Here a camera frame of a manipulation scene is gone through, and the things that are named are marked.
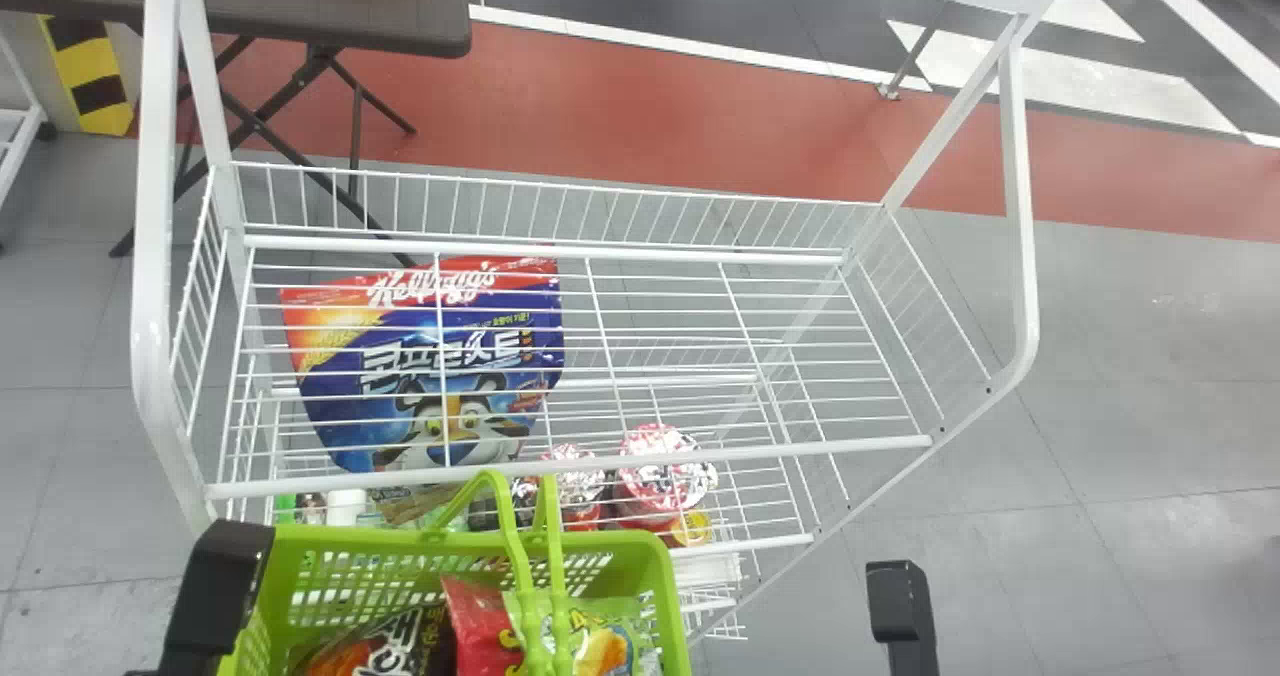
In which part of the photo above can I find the red noodle cup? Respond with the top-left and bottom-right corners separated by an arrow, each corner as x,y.
538,443 -> 609,533
613,423 -> 720,534

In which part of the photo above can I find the blue cereal bag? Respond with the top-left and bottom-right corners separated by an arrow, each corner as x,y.
279,256 -> 567,475

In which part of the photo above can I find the green snack packet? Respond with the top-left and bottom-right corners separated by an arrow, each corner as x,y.
503,594 -> 664,676

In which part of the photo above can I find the green basket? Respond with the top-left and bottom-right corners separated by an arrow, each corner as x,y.
214,468 -> 694,676

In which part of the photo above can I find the white bottle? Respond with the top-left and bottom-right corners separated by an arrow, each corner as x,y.
325,489 -> 370,528

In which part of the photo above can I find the red snack packet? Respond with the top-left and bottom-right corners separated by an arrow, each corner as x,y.
441,575 -> 523,676

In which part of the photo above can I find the black snack packet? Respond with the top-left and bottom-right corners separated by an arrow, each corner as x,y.
298,604 -> 448,676

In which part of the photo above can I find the dark side table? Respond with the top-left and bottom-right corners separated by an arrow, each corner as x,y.
0,0 -> 474,260

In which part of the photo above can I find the white wire rack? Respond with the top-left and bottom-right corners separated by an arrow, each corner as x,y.
130,0 -> 1091,647

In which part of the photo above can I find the yellow black striped post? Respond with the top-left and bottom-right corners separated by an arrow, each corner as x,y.
37,14 -> 137,138

